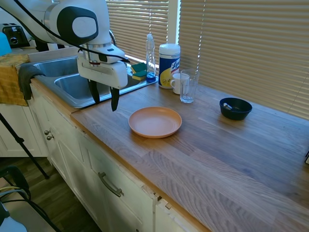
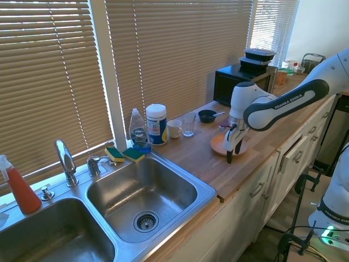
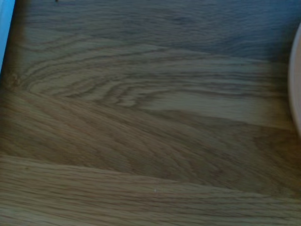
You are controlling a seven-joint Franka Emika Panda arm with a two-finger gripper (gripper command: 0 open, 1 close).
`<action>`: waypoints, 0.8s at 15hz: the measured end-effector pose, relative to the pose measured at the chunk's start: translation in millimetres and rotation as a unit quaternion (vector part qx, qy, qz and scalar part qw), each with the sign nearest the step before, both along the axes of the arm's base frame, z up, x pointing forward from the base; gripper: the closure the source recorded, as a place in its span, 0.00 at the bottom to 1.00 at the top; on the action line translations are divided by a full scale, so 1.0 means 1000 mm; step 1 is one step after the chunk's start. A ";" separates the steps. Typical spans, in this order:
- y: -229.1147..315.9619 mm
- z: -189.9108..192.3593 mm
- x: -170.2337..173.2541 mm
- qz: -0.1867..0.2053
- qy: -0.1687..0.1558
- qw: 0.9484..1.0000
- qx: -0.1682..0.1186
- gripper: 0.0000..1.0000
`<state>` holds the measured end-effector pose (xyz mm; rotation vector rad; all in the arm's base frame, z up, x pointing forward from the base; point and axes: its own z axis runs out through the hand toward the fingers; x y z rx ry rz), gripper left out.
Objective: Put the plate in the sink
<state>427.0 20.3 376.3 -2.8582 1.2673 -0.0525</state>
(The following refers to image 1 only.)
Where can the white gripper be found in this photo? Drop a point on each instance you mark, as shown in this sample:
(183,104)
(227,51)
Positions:
(106,73)

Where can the orange plate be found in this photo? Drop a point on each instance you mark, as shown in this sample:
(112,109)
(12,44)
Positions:
(154,123)

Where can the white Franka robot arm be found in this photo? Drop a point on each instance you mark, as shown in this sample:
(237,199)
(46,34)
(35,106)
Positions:
(60,21)

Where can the stainless steel double sink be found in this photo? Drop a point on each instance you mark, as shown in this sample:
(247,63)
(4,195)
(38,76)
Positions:
(72,94)

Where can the white mug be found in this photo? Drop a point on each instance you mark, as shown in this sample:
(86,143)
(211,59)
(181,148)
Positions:
(175,83)

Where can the green and yellow sponge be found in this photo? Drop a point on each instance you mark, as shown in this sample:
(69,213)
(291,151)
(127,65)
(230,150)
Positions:
(139,75)
(138,67)

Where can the clear dish soap bottle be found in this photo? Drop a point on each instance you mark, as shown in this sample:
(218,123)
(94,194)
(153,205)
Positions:
(150,58)

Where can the white kitchen cabinet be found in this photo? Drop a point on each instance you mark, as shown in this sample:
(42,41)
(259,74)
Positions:
(79,154)

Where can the metal cabinet knob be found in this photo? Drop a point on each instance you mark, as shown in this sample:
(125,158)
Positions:
(50,138)
(47,132)

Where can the white wooden board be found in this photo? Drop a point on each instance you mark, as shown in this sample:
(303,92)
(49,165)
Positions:
(48,55)

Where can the Lysol wipes canister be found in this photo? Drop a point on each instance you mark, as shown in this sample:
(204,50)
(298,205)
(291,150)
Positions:
(169,65)

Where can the black canister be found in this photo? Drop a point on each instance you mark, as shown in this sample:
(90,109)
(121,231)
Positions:
(41,46)

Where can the grey dish cloth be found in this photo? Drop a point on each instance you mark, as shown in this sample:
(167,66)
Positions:
(25,77)

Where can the clear drinking glass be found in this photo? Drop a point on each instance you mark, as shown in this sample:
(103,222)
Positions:
(190,91)

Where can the white side cabinet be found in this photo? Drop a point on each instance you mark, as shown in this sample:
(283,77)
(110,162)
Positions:
(17,130)

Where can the black tripod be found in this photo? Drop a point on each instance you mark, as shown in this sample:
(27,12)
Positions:
(23,143)

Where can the yellow patterned cloth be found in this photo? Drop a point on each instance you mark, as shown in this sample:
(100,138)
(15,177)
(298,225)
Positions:
(8,79)

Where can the black toaster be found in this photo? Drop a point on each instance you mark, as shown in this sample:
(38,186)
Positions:
(14,36)

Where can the light blue plastic container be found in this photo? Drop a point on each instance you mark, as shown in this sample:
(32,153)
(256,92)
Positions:
(4,46)

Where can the small metal object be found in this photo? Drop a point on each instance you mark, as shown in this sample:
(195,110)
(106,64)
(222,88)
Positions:
(227,105)

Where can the dark blue bowl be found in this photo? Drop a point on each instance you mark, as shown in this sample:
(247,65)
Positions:
(235,114)

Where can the wide beige window blind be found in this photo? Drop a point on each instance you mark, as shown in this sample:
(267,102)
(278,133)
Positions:
(241,43)

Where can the black cart frame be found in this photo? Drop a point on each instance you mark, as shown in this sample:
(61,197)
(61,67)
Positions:
(17,177)

